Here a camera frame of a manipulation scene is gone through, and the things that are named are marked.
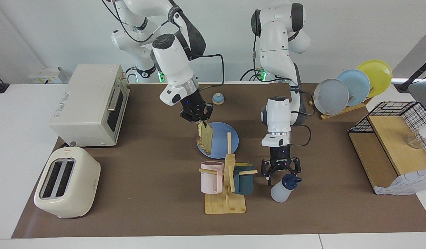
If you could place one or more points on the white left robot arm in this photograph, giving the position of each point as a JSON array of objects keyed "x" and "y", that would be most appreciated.
[{"x": 275, "y": 45}]

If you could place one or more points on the wooden two-tier shelf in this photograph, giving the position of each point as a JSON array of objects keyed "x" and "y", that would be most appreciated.
[{"x": 392, "y": 141}]

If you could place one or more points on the light blue round plate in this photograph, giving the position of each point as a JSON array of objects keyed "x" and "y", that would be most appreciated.
[{"x": 358, "y": 84}]

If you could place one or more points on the clear glass cup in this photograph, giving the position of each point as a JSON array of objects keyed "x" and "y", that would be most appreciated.
[{"x": 415, "y": 141}]

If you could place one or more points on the translucent squeeze bottle navy cap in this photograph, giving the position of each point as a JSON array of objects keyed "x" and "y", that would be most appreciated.
[{"x": 280, "y": 192}]

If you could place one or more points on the yellow round plate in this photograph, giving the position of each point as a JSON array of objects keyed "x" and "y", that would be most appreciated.
[{"x": 377, "y": 74}]

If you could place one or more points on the wooden mug tree stand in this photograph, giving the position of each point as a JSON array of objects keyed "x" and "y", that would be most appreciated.
[{"x": 225, "y": 205}]

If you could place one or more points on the grey round plate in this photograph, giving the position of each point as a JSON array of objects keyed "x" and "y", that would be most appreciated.
[{"x": 330, "y": 97}]

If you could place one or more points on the dark teal mug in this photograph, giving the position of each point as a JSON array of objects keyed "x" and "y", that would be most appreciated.
[{"x": 244, "y": 183}]

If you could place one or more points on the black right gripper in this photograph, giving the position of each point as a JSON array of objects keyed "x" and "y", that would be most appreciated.
[{"x": 195, "y": 103}]

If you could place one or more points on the grey rounded cover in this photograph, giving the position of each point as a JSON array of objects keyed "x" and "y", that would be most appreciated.
[{"x": 423, "y": 95}]

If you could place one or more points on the white wall power box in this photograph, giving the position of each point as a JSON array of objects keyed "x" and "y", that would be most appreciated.
[{"x": 47, "y": 76}]

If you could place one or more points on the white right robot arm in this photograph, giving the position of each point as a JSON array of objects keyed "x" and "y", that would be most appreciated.
[{"x": 171, "y": 58}]

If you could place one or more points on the white checked cloth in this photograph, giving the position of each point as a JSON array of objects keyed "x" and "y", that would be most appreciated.
[{"x": 406, "y": 183}]

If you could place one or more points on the cream two-slot toaster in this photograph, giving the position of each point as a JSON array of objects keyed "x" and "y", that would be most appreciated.
[{"x": 81, "y": 186}]

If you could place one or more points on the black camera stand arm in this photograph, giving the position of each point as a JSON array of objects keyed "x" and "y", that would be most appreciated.
[{"x": 416, "y": 74}]

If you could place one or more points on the white toaster oven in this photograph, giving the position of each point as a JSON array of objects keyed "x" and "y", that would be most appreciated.
[{"x": 85, "y": 100}]

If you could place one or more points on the toasted bread slice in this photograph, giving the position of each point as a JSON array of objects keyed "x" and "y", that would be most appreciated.
[{"x": 205, "y": 138}]

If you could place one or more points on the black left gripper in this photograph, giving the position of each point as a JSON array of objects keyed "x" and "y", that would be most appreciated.
[{"x": 280, "y": 155}]

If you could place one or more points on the brown table mat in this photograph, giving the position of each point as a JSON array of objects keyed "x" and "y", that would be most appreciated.
[{"x": 147, "y": 173}]

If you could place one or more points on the wooden plate rack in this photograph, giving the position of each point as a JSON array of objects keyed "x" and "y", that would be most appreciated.
[{"x": 337, "y": 113}]

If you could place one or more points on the pink ribbed mug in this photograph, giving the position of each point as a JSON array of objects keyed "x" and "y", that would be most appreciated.
[{"x": 209, "y": 180}]

